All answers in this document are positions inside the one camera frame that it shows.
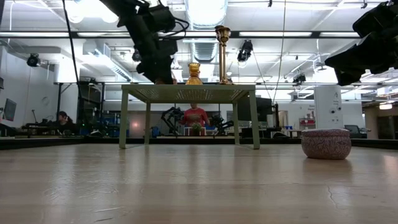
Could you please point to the medium gold candlestick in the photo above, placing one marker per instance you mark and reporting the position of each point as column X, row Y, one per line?
column 226, row 81

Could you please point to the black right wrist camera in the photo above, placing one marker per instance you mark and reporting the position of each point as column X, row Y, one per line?
column 376, row 18

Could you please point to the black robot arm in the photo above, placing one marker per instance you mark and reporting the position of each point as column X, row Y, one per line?
column 222, row 124
column 172, row 113

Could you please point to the black spotlight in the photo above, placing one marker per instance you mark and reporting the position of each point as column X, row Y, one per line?
column 135, row 57
column 33, row 60
column 299, row 78
column 245, row 49

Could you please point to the shelving with red bins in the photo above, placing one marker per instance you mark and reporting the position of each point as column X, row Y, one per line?
column 308, row 122

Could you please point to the purple patterned candle tin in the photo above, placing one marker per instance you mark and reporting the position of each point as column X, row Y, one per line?
column 326, row 144

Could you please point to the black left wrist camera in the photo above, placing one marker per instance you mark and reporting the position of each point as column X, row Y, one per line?
column 161, row 18

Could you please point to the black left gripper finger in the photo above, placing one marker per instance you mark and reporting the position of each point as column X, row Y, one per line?
column 158, row 71

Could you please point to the person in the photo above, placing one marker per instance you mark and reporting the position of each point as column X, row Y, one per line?
column 195, row 116
column 63, row 119

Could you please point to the grey office chair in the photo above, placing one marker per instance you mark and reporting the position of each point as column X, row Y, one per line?
column 353, row 130

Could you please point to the grey monitor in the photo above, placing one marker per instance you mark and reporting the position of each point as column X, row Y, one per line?
column 10, row 109

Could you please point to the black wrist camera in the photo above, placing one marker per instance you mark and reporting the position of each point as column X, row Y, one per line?
column 376, row 18
column 161, row 18

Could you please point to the amber ribbed glass candle holder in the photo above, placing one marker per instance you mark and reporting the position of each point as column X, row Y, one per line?
column 194, row 79

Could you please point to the black monitor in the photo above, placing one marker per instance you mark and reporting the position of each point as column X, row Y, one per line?
column 261, row 109

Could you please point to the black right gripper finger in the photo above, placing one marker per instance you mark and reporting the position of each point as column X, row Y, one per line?
column 348, row 73
column 351, row 54

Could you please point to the pale green perforated metal shelf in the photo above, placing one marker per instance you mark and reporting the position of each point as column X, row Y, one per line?
column 186, row 93

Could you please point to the small green plant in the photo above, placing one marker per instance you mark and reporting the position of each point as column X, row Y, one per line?
column 196, row 127

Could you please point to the white round pillar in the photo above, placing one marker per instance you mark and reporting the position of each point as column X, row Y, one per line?
column 328, row 105

